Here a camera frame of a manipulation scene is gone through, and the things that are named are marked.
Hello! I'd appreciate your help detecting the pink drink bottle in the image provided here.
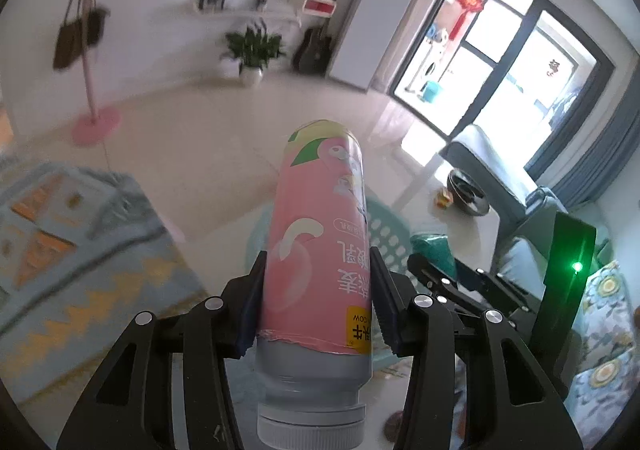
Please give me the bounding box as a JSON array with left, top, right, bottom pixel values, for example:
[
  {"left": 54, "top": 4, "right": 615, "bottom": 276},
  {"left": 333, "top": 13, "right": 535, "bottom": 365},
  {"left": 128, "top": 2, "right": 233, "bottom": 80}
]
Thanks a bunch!
[{"left": 256, "top": 120, "right": 372, "bottom": 449}]

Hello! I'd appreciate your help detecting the floral cushion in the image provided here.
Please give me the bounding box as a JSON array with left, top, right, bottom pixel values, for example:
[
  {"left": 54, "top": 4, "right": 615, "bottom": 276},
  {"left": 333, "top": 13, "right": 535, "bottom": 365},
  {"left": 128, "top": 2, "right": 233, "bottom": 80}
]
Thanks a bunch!
[{"left": 565, "top": 260, "right": 638, "bottom": 449}]

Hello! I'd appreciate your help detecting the grey green sofa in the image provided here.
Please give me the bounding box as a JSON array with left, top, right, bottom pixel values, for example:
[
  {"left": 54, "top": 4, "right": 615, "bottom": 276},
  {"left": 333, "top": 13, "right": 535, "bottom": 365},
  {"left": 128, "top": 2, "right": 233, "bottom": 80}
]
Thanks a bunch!
[{"left": 439, "top": 124, "right": 614, "bottom": 326}]

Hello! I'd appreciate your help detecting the dark metal bowl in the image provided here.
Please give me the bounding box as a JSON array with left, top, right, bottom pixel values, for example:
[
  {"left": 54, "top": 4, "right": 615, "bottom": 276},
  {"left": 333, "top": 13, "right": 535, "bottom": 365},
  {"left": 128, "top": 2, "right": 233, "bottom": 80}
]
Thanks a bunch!
[{"left": 447, "top": 168, "right": 490, "bottom": 217}]

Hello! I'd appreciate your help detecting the patterned blue tablecloth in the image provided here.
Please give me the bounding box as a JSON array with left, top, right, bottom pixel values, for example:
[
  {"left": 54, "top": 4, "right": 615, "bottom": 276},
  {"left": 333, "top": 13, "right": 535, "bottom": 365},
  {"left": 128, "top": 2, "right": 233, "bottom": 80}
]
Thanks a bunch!
[{"left": 0, "top": 156, "right": 212, "bottom": 406}]

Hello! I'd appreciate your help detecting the teal laundry basket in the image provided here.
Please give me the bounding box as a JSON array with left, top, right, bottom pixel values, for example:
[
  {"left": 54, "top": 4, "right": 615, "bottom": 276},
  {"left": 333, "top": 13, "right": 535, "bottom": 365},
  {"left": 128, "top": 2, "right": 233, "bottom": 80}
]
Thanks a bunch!
[{"left": 244, "top": 193, "right": 426, "bottom": 373}]

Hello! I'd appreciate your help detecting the blue bucket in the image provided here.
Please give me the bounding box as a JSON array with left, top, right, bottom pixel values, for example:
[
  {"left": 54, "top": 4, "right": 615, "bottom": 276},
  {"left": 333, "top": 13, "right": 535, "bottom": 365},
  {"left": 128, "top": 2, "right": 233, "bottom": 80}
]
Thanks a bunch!
[{"left": 421, "top": 80, "right": 442, "bottom": 103}]

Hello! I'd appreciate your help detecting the pink coat rack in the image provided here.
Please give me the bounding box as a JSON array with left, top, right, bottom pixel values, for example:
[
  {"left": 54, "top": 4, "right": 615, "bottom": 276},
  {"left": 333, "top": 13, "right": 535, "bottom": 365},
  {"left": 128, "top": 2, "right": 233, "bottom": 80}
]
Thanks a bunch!
[{"left": 72, "top": 0, "right": 122, "bottom": 148}]

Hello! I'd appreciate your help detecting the red chinese knot ornament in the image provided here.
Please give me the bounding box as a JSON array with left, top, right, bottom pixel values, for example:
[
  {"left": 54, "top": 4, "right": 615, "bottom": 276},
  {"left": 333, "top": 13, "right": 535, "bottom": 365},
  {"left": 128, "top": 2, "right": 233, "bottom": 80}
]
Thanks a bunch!
[{"left": 449, "top": 0, "right": 484, "bottom": 40}]

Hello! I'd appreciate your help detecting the black acoustic guitar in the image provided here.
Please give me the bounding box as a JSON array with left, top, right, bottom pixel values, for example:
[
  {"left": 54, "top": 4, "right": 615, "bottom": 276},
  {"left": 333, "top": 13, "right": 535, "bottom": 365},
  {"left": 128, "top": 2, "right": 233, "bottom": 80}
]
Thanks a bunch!
[{"left": 292, "top": 0, "right": 337, "bottom": 75}]

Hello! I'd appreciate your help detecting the brown hanging tote bag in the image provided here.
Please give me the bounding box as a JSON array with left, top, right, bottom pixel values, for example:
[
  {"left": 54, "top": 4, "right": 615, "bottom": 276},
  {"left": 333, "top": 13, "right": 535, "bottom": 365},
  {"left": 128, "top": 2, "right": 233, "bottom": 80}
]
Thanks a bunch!
[{"left": 53, "top": 0, "right": 82, "bottom": 71}]

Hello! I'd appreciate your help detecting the potted green plant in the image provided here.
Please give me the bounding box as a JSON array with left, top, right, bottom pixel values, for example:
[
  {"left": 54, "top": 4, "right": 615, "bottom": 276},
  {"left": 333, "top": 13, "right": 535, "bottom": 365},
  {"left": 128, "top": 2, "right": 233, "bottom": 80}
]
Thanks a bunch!
[{"left": 220, "top": 19, "right": 286, "bottom": 88}]

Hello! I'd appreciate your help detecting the red white shelf box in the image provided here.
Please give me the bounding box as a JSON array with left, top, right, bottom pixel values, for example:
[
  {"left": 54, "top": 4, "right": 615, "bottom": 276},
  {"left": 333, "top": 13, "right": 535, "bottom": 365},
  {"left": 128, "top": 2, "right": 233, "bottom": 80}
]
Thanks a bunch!
[{"left": 302, "top": 0, "right": 336, "bottom": 19}]

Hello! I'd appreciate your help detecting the black hanging small bag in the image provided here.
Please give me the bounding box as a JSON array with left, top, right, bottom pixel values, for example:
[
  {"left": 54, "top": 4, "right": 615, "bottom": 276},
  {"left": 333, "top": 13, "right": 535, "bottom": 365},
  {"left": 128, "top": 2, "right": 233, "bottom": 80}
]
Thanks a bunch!
[{"left": 85, "top": 0, "right": 111, "bottom": 48}]

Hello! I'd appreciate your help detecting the white lower wall shelf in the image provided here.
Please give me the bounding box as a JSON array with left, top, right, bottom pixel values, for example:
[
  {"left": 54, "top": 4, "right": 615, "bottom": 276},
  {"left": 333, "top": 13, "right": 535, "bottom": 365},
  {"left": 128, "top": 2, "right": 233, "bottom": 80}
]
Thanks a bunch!
[{"left": 178, "top": 2, "right": 303, "bottom": 28}]

